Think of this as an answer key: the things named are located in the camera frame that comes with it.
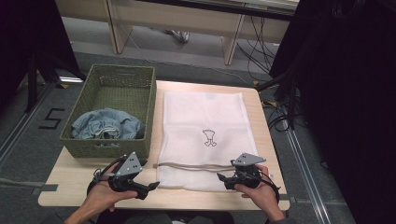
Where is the black curtain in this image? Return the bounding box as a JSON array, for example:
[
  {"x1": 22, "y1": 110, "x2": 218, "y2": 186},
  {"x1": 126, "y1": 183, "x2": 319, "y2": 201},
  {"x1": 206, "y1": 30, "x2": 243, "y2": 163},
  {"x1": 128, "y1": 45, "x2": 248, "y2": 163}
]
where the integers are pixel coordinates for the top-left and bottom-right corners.
[{"x1": 268, "y1": 0, "x2": 396, "y2": 224}]

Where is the green woven basket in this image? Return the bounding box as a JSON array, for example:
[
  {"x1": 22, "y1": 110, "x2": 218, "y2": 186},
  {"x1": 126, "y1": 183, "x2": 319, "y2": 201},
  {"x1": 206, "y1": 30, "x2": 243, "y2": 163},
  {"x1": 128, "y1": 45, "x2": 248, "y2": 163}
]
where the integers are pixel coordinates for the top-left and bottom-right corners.
[{"x1": 59, "y1": 63, "x2": 157, "y2": 160}]

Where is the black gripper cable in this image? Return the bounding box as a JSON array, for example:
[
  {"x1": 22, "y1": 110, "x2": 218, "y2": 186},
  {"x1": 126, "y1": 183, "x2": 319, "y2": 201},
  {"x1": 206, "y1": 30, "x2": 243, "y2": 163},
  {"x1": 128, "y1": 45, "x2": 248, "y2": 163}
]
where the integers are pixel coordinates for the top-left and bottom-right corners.
[
  {"x1": 261, "y1": 172, "x2": 282, "y2": 204},
  {"x1": 86, "y1": 156, "x2": 126, "y2": 195}
]

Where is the black floor cables bundle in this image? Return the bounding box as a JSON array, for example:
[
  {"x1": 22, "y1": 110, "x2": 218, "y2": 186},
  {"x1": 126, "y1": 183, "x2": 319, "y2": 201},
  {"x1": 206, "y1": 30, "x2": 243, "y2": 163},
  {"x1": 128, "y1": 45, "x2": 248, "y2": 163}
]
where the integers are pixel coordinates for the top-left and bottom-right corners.
[{"x1": 235, "y1": 15, "x2": 310, "y2": 133}]

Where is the metal floor rail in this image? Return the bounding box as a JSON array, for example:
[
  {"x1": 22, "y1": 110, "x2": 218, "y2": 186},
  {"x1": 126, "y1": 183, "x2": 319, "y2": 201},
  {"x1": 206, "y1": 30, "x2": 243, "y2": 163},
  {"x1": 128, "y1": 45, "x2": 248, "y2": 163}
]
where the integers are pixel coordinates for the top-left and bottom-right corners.
[
  {"x1": 0, "y1": 82, "x2": 61, "y2": 167},
  {"x1": 283, "y1": 125, "x2": 332, "y2": 224}
]

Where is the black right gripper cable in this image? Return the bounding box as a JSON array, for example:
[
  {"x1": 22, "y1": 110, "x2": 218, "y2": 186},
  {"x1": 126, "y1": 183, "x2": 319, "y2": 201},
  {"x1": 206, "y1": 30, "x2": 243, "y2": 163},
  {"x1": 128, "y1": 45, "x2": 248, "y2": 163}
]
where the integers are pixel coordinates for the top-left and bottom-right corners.
[{"x1": 261, "y1": 172, "x2": 282, "y2": 204}]

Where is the grey tape strip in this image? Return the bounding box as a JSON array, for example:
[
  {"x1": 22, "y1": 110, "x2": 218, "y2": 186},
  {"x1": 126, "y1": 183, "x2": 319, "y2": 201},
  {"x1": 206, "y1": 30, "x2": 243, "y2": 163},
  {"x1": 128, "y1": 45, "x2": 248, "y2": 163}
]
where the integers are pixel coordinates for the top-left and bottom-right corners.
[{"x1": 0, "y1": 176, "x2": 59, "y2": 196}]

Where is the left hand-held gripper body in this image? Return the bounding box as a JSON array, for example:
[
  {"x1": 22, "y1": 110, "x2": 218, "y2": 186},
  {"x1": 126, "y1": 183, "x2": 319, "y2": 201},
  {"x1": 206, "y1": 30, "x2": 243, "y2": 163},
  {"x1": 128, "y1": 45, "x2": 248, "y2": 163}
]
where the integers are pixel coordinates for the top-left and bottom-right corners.
[{"x1": 106, "y1": 151, "x2": 149, "y2": 193}]

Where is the white mesh laundry bag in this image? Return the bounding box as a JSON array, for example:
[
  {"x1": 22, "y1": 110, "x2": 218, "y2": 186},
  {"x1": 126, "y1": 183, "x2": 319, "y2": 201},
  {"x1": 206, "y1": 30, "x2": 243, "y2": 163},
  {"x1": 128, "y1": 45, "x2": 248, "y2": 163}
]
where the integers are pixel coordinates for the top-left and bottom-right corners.
[{"x1": 156, "y1": 91, "x2": 260, "y2": 192}]

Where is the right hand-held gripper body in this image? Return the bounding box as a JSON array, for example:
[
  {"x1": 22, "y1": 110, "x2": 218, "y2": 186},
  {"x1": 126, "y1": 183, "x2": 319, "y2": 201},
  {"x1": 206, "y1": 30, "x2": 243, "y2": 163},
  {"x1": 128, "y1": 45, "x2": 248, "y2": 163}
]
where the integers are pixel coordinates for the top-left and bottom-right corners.
[{"x1": 230, "y1": 152, "x2": 267, "y2": 189}]

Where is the person's left hand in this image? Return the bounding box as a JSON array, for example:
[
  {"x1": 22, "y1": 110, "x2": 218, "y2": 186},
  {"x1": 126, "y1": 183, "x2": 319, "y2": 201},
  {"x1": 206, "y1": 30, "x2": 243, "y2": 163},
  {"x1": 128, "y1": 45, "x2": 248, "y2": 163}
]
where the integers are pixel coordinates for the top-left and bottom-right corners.
[{"x1": 83, "y1": 162, "x2": 139, "y2": 217}]

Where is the person's dark lap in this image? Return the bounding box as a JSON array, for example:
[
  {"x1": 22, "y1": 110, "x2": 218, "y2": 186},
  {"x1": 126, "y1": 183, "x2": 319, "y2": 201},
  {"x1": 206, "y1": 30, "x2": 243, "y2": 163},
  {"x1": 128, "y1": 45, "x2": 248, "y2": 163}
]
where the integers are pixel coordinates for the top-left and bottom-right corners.
[{"x1": 92, "y1": 209, "x2": 239, "y2": 224}]

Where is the blue denim garment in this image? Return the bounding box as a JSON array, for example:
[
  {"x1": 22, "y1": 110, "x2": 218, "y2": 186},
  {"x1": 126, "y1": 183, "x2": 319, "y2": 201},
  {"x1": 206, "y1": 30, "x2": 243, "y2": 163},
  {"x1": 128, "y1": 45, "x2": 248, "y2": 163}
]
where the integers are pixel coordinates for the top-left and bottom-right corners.
[{"x1": 70, "y1": 107, "x2": 147, "y2": 140}]

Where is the light wooden desk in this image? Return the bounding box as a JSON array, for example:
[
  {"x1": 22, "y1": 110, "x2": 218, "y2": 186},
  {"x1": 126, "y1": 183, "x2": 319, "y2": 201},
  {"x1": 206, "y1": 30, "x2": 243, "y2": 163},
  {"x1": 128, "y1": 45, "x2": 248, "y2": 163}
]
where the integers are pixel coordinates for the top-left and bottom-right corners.
[{"x1": 55, "y1": 0, "x2": 301, "y2": 66}]

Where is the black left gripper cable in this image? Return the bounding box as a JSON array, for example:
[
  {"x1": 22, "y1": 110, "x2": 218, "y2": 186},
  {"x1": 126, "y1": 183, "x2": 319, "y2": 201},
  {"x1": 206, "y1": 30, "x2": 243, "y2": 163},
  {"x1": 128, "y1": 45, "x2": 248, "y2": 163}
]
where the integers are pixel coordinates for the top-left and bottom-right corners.
[{"x1": 86, "y1": 156, "x2": 126, "y2": 195}]

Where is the person's right hand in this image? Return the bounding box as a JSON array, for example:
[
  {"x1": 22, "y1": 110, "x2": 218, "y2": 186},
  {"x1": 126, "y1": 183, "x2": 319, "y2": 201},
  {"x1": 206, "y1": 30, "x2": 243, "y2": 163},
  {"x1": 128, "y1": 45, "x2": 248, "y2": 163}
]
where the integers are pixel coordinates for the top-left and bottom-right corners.
[{"x1": 233, "y1": 164, "x2": 285, "y2": 223}]

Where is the black metal stand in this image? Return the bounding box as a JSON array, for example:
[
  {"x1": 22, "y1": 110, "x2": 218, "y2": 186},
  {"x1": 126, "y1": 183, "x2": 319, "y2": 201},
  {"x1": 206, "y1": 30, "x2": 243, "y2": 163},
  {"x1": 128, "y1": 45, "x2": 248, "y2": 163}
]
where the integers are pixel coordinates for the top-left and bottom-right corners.
[
  {"x1": 255, "y1": 69, "x2": 302, "y2": 131},
  {"x1": 23, "y1": 50, "x2": 88, "y2": 114}
]

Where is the beige drawstring cord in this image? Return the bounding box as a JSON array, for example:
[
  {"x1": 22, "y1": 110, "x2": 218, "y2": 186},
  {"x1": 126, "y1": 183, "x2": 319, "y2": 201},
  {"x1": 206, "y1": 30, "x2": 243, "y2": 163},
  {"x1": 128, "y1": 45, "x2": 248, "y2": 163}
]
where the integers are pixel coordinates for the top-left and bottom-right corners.
[{"x1": 153, "y1": 161, "x2": 238, "y2": 173}]

